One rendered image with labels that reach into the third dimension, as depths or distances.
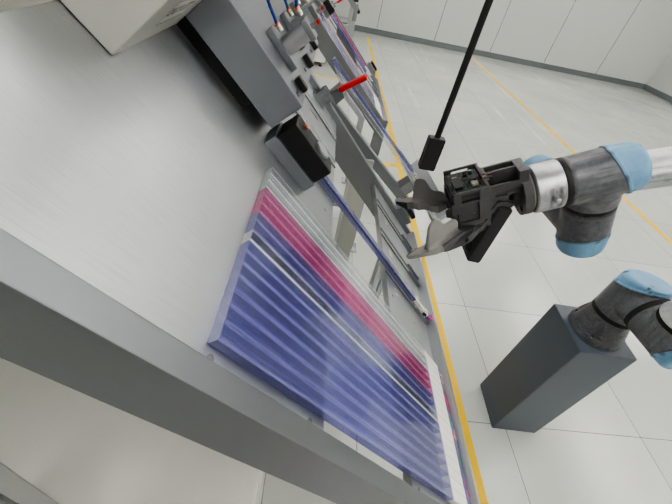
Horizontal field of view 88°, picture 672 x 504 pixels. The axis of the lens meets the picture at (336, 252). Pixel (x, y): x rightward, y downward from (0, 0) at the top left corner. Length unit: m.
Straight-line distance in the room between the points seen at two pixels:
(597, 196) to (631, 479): 1.43
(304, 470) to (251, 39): 0.41
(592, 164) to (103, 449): 0.87
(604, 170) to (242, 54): 0.50
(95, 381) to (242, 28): 0.34
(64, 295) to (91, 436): 0.60
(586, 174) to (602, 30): 9.18
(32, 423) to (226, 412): 0.61
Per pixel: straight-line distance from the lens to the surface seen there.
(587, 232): 0.68
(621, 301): 1.22
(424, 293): 0.84
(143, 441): 0.75
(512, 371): 1.51
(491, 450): 1.60
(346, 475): 0.34
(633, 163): 0.64
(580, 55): 9.72
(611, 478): 1.85
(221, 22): 0.43
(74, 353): 0.22
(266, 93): 0.44
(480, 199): 0.56
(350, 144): 0.85
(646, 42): 10.34
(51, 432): 0.80
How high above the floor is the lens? 1.30
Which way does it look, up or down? 41 degrees down
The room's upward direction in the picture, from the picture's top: 13 degrees clockwise
